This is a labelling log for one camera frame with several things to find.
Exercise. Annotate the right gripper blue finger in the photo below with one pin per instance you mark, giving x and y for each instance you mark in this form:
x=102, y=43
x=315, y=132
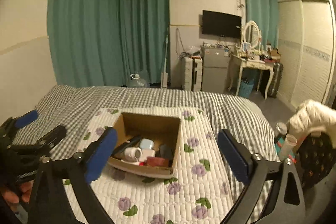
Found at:
x=10, y=127

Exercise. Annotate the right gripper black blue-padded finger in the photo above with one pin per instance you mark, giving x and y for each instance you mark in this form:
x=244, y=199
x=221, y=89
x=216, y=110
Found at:
x=49, y=202
x=285, y=202

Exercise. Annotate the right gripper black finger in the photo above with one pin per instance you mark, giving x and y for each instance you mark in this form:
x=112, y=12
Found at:
x=52, y=138

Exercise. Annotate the white cylindrical device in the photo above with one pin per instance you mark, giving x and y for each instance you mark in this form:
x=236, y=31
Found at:
x=132, y=154

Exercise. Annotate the black remote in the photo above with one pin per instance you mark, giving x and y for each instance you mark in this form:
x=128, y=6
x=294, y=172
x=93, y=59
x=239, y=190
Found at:
x=129, y=143

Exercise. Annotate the light blue earbuds case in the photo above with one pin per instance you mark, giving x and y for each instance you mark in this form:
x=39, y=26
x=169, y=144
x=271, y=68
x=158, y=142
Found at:
x=146, y=144

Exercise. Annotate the black rectangular case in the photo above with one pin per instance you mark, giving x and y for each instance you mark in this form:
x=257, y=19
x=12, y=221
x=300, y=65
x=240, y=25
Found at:
x=165, y=152

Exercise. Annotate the white plug adapter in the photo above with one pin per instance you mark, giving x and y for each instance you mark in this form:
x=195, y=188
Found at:
x=138, y=163

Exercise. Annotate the white square charger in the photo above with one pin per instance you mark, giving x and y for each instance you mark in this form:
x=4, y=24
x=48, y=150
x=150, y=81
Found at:
x=145, y=153

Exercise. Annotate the person's left hand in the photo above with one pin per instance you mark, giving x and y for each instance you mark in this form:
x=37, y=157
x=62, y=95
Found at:
x=12, y=198

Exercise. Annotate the paper cup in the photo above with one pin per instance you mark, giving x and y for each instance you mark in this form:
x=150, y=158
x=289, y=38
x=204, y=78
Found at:
x=286, y=144

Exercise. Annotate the brown cardboard box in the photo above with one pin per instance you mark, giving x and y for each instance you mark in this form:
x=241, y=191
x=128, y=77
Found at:
x=160, y=129

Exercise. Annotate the black patterned garment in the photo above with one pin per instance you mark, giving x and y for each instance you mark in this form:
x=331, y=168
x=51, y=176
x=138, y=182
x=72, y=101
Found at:
x=316, y=158

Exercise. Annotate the grey checkered bedspread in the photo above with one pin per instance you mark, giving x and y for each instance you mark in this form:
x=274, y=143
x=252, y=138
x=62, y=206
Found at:
x=74, y=108

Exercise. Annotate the clear water jug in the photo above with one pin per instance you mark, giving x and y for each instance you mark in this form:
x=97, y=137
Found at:
x=139, y=80

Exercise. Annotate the white puffer jacket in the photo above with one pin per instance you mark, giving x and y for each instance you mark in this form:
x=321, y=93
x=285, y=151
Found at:
x=312, y=117

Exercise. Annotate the blue laundry basket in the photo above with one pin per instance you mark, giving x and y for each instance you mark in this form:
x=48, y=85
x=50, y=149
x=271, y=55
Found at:
x=246, y=87

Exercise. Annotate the teal window curtain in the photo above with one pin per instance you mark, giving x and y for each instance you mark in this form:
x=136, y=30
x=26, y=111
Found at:
x=102, y=42

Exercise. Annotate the dark checkered suitcase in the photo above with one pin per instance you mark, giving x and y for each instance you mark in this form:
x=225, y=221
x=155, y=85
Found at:
x=277, y=75

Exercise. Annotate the white ribbed suitcase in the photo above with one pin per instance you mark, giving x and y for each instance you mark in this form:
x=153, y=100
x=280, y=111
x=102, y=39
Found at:
x=192, y=68

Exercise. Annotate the white dressing table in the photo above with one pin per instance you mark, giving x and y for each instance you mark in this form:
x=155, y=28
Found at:
x=256, y=65

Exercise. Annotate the silver mini fridge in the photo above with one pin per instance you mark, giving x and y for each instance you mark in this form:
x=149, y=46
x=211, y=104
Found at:
x=215, y=69

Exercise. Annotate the white oval vanity mirror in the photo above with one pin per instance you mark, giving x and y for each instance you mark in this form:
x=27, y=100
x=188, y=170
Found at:
x=251, y=36

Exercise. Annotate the white louvered wardrobe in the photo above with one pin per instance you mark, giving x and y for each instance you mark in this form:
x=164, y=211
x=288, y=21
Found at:
x=306, y=42

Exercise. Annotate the teal right curtain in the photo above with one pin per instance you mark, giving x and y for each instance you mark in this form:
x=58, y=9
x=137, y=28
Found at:
x=265, y=14

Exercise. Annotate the white mop handle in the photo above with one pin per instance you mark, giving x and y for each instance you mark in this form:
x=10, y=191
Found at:
x=164, y=73

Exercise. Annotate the black wall television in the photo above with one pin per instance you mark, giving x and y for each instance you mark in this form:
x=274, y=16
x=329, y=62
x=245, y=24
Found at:
x=221, y=24

